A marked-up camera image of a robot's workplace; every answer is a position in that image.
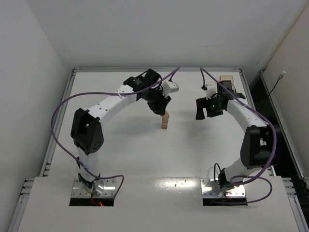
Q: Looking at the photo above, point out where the clear amber plastic bin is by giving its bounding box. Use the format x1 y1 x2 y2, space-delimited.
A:
219 75 236 93

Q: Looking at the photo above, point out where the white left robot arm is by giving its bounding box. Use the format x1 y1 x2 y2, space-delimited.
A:
70 69 179 190

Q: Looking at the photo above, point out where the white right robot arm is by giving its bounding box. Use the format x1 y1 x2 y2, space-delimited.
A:
196 80 281 188

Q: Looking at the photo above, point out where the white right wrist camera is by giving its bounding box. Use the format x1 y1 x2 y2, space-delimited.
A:
203 84 217 100

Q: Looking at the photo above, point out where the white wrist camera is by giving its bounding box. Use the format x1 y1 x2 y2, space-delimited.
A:
162 81 180 96
203 84 217 100

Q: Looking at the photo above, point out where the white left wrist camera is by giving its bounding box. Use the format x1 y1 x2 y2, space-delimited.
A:
162 81 180 96

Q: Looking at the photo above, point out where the black cable white plug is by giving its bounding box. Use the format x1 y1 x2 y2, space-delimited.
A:
263 70 286 104

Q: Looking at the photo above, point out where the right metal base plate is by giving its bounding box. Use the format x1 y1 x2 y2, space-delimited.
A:
200 178 246 199

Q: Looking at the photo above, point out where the metal base plate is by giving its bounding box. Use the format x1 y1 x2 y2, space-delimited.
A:
200 178 246 199
71 179 116 199

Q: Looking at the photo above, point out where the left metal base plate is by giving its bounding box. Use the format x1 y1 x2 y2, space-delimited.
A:
71 179 116 199

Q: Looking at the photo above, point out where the aluminium table frame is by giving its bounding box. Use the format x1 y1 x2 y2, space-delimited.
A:
9 67 309 232

